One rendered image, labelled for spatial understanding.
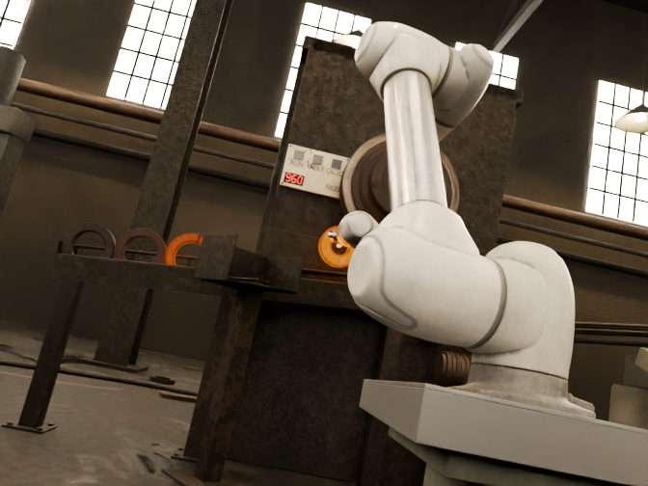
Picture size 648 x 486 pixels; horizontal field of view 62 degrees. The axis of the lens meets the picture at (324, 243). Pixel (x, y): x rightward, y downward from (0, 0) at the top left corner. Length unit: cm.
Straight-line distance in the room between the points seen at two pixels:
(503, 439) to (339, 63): 196
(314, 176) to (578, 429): 164
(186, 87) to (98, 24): 486
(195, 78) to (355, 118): 291
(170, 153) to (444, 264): 416
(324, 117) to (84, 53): 750
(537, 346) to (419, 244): 25
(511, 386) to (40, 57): 926
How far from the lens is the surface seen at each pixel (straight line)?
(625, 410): 173
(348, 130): 233
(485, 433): 73
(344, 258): 197
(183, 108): 498
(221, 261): 162
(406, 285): 78
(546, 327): 92
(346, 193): 208
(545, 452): 77
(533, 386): 90
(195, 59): 517
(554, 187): 977
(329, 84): 240
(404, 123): 107
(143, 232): 207
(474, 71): 131
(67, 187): 883
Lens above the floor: 43
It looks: 12 degrees up
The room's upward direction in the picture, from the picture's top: 12 degrees clockwise
